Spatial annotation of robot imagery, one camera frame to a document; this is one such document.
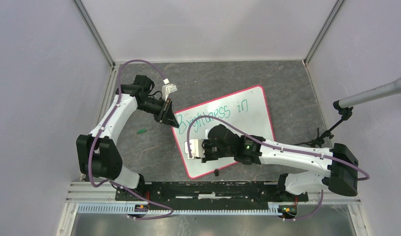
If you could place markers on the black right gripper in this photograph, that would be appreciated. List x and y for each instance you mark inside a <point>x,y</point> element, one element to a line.
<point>206,158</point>

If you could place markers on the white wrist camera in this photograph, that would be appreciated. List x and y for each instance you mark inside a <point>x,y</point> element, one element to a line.
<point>194,149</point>
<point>167,89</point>

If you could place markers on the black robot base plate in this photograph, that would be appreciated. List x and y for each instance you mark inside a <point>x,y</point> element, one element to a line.
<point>215,195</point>

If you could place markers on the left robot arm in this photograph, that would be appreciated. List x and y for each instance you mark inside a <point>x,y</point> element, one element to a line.
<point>98,155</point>

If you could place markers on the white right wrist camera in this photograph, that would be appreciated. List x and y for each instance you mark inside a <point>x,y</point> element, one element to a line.
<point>194,149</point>

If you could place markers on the aluminium front frame rail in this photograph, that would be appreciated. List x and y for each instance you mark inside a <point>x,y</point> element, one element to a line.
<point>83,192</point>

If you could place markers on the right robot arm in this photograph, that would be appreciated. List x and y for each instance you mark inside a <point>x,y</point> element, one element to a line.
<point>334,169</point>

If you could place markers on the white slotted cable duct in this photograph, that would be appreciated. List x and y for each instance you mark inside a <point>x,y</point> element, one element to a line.
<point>104,208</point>

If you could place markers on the pink framed whiteboard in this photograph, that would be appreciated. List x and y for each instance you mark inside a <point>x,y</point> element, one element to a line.
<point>246,110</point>

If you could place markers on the black microphone tripod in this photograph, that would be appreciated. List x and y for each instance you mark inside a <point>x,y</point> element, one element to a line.
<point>345,113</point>

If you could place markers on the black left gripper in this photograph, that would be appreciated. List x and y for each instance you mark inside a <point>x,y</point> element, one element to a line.
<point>166,115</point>

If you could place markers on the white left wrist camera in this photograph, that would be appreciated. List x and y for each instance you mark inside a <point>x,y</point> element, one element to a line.
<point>167,89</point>

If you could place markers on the grey microphone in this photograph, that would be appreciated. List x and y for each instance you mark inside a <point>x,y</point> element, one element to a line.
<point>385,90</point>

